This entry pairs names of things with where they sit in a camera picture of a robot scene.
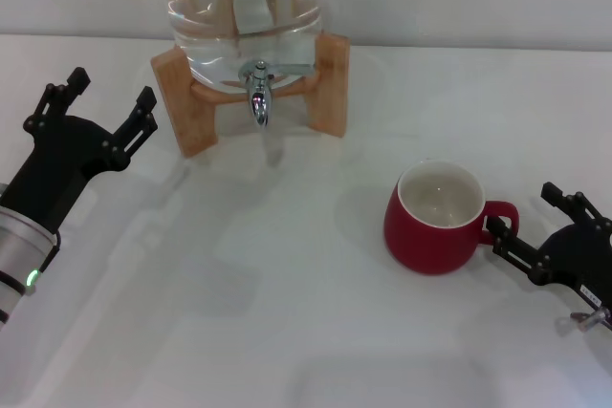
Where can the chrome faucet tap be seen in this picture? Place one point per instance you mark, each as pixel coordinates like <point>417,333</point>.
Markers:
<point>260,102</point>

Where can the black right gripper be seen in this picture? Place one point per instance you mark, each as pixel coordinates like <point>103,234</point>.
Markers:
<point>583,255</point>

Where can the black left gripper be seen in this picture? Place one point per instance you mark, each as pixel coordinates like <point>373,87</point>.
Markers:
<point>52,164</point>

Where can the red ceramic cup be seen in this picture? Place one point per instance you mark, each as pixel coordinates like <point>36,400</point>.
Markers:
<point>421,245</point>

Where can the glass water dispenser jar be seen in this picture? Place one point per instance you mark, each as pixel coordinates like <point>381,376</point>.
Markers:
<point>215,30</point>

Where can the wooden dispenser stand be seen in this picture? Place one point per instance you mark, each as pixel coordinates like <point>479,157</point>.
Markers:
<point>330,88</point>

